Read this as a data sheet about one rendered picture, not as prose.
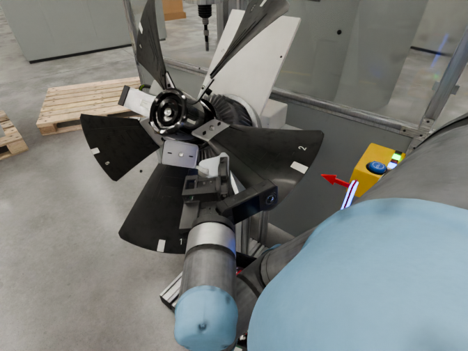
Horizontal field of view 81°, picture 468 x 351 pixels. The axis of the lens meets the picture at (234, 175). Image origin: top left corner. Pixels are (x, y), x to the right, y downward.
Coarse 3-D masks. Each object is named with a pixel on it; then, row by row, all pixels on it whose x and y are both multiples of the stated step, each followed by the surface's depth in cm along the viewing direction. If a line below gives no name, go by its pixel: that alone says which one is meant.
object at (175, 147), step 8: (168, 144) 69; (176, 144) 70; (184, 144) 70; (192, 144) 71; (176, 152) 70; (184, 152) 71; (192, 152) 72; (168, 160) 69; (176, 160) 70; (184, 160) 71; (192, 160) 72; (192, 168) 72
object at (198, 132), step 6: (210, 120) 70; (216, 120) 70; (204, 126) 68; (216, 126) 68; (222, 126) 68; (228, 126) 68; (192, 132) 66; (198, 132) 66; (210, 132) 66; (216, 132) 66; (204, 138) 64; (210, 138) 64
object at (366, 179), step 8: (376, 144) 82; (368, 152) 79; (376, 152) 79; (384, 152) 79; (392, 152) 79; (360, 160) 76; (368, 160) 76; (376, 160) 76; (384, 160) 76; (400, 160) 76; (360, 168) 73; (368, 168) 73; (352, 176) 75; (360, 176) 73; (368, 176) 72; (376, 176) 71; (360, 184) 75; (368, 184) 73; (360, 192) 76
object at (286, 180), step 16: (240, 128) 66; (256, 128) 66; (224, 144) 61; (240, 144) 61; (256, 144) 60; (272, 144) 60; (288, 144) 59; (304, 144) 58; (320, 144) 57; (240, 160) 58; (256, 160) 57; (272, 160) 57; (288, 160) 56; (304, 160) 56; (240, 176) 56; (256, 176) 55; (272, 176) 55; (288, 176) 54; (288, 192) 53; (272, 208) 52
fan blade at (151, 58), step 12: (144, 12) 77; (144, 24) 78; (156, 24) 71; (144, 36) 79; (156, 36) 72; (144, 48) 82; (156, 48) 73; (144, 60) 85; (156, 60) 75; (156, 72) 80
